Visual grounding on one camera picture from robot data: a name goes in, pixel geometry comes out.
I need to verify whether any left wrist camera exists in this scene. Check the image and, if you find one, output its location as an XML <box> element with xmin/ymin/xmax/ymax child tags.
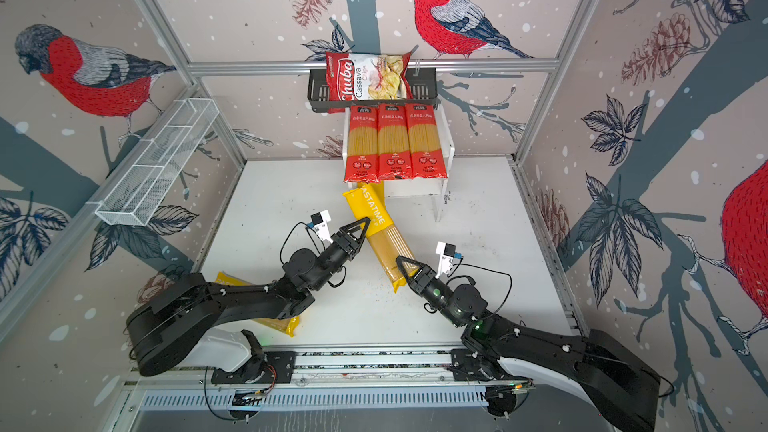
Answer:
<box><xmin>308</xmin><ymin>210</ymin><xmax>332</xmax><ymax>244</ymax></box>

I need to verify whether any white wire mesh basket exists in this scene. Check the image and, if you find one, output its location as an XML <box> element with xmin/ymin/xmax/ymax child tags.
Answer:
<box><xmin>95</xmin><ymin>98</ymin><xmax>219</xmax><ymax>226</ymax></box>

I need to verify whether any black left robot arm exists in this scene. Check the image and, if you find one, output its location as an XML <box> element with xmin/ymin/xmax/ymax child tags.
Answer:
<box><xmin>126</xmin><ymin>218</ymin><xmax>371</xmax><ymax>377</ymax></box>

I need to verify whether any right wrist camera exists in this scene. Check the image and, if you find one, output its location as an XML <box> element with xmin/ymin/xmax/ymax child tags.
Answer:
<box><xmin>436</xmin><ymin>241</ymin><xmax>463</xmax><ymax>278</ymax></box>

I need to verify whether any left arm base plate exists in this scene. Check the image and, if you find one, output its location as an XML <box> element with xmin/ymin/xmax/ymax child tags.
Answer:
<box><xmin>211</xmin><ymin>330</ymin><xmax>297</xmax><ymax>385</ymax></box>

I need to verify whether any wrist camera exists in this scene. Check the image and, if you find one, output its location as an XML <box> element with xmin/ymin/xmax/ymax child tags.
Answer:
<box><xmin>436</xmin><ymin>241</ymin><xmax>463</xmax><ymax>278</ymax></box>
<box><xmin>308</xmin><ymin>210</ymin><xmax>332</xmax><ymax>244</ymax></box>

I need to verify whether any yellow spaghetti bag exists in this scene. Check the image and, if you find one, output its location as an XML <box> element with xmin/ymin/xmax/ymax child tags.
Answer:
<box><xmin>369</xmin><ymin>182</ymin><xmax>386</xmax><ymax>205</ymax></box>
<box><xmin>343</xmin><ymin>184</ymin><xmax>415</xmax><ymax>292</ymax></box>
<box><xmin>215</xmin><ymin>272</ymin><xmax>301</xmax><ymax>337</ymax></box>

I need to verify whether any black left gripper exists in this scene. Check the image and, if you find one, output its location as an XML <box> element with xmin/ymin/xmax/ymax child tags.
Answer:
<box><xmin>309</xmin><ymin>218</ymin><xmax>369</xmax><ymax>294</ymax></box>

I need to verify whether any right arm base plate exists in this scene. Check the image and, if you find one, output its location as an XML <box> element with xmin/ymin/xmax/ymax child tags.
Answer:
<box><xmin>446</xmin><ymin>348</ymin><xmax>532</xmax><ymax>385</ymax></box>

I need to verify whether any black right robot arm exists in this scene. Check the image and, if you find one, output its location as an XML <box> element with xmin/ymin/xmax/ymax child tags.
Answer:
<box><xmin>396</xmin><ymin>256</ymin><xmax>661</xmax><ymax>431</ymax></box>

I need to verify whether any aluminium mounting rail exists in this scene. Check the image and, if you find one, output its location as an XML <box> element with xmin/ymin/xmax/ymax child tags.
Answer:
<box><xmin>132</xmin><ymin>343</ymin><xmax>613</xmax><ymax>383</ymax></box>

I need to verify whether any red cassava chips bag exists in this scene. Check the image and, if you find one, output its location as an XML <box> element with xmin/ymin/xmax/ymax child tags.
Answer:
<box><xmin>325</xmin><ymin>52</ymin><xmax>412</xmax><ymax>102</ymax></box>

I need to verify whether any red spaghetti bag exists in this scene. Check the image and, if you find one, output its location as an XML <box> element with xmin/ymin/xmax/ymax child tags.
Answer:
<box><xmin>405</xmin><ymin>104</ymin><xmax>448</xmax><ymax>179</ymax></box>
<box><xmin>378</xmin><ymin>104</ymin><xmax>413</xmax><ymax>180</ymax></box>
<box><xmin>344</xmin><ymin>106</ymin><xmax>379</xmax><ymax>183</ymax></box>

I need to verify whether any black wall basket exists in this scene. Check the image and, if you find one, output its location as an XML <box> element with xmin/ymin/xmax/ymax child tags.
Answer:
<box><xmin>307</xmin><ymin>68</ymin><xmax>438</xmax><ymax>113</ymax></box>

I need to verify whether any white two-tier shelf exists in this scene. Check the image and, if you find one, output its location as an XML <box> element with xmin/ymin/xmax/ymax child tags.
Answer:
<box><xmin>341</xmin><ymin>103</ymin><xmax>457</xmax><ymax>223</ymax></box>

